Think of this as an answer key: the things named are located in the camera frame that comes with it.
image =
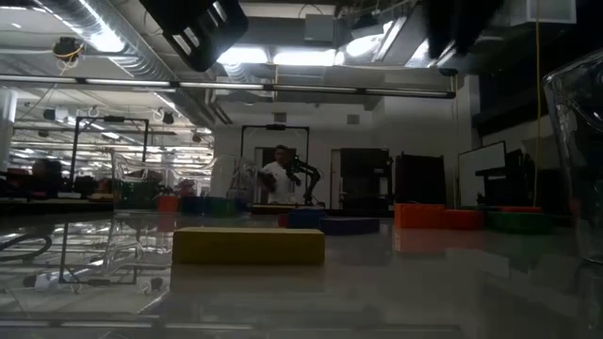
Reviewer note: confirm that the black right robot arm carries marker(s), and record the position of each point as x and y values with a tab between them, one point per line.
461	23

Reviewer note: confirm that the small blue brick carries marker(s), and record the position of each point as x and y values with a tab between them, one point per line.
193	205

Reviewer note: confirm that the grey ceiling box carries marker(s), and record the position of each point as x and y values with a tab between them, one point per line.
319	28

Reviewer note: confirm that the blue two-by-four brick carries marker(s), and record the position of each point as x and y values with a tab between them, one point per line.
306	219

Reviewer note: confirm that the small green cube brick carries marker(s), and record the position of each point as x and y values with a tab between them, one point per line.
220	207

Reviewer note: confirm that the dark red brick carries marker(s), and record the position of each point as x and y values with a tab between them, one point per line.
464	219

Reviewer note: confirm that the person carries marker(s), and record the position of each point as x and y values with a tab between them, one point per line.
278	179

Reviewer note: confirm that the silver ventilation duct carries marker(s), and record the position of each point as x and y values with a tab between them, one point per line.
70	14

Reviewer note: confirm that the whiteboard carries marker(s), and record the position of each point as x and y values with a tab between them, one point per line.
480	174

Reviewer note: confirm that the clear plastic bin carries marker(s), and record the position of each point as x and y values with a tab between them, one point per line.
575	155
141	179

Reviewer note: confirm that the black cabinet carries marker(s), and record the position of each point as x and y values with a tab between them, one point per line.
419	179
365	176

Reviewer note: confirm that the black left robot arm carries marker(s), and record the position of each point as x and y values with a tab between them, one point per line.
198	33

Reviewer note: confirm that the white ceiling unit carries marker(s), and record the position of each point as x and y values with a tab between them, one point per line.
542	11

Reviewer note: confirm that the bright ceiling light panel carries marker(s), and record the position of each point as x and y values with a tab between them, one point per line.
292	56

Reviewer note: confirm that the black rig frame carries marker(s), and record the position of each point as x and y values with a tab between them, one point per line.
110	119
275	127

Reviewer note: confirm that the small orange cube brick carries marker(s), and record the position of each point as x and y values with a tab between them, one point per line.
167	204

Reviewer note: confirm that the long yellow block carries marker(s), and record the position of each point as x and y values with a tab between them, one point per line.
247	245

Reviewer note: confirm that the long purple block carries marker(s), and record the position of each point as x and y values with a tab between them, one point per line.
348	226

